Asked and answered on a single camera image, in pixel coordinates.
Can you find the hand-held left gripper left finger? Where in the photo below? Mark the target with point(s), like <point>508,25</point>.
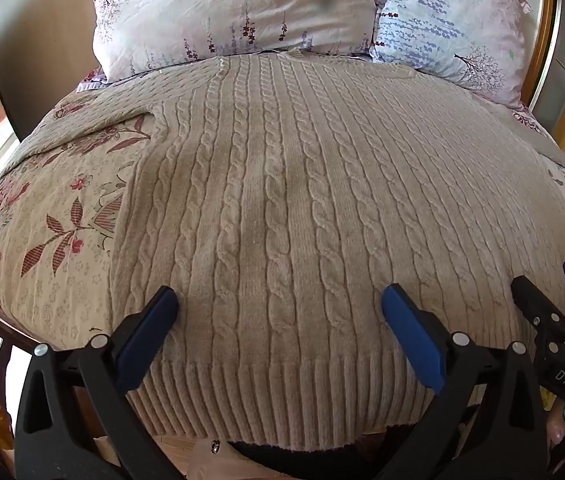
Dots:
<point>147,340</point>

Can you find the blue floral pillow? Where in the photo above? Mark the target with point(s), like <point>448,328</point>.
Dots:
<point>452,20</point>

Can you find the cream red-floral bedsheet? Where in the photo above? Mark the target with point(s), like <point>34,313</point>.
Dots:
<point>57,220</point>

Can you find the pink floral pillow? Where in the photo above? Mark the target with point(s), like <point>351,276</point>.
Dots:
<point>222,5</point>

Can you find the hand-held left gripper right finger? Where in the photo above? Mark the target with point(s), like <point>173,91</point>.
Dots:
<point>412,331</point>

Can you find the person's dark clothing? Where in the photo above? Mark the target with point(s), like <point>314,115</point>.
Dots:
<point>307,460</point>

